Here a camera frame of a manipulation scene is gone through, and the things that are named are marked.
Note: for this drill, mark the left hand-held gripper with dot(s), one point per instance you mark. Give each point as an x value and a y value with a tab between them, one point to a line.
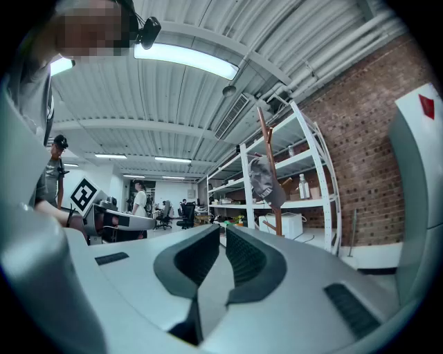
84	197

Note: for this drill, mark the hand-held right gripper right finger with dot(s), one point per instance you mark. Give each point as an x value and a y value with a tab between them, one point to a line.
252	266

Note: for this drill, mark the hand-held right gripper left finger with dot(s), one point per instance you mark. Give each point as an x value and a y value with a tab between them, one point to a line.
194	262

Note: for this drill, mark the grey cloth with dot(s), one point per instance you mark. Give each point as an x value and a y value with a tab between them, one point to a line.
264	183

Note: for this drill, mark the wooden coat stand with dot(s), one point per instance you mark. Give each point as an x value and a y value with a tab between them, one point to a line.
268	148

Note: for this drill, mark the person's left forearm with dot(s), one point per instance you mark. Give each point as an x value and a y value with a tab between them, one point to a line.
55	212

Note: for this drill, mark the black office chair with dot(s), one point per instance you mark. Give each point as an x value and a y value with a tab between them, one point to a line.
187	214
165	214

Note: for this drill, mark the ceiling light panel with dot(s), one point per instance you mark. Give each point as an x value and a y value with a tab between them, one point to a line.
173	177
134	176
187	60
61	65
110	156
173	159
71	165

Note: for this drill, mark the white microwave oven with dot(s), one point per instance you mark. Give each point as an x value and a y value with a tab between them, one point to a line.
290	224

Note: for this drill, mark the white metal shelving unit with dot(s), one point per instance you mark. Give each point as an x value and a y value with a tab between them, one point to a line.
322	179
225	188

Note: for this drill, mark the clear bottle with white cap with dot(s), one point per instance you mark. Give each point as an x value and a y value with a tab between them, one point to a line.
304	188

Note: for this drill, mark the open cardboard box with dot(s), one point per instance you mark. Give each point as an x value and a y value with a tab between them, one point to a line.
315	193

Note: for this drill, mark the clear plastic bottle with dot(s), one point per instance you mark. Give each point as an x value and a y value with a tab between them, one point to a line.
291	151

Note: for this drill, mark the white ceiling air vent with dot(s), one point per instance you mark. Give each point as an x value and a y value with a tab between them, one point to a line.
232	115

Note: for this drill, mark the round ceiling sensor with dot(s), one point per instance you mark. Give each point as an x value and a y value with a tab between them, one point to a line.
229	91

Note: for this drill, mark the person's shirt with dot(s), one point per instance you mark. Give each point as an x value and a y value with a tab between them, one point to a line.
31	86

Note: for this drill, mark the grey refrigerator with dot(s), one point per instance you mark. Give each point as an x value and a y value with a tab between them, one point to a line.
415	173

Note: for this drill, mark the person's head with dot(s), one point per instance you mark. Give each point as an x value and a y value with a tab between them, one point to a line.
90	31

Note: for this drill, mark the red sticker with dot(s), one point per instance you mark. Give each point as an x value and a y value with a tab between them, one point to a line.
426	105

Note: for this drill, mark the white ceiling pipes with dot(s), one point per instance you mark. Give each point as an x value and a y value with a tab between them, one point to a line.
346	45

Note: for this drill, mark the grey wall panel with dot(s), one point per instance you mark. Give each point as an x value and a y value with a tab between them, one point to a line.
191	193

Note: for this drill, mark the black head-worn camera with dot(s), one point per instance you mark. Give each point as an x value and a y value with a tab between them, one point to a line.
149	32

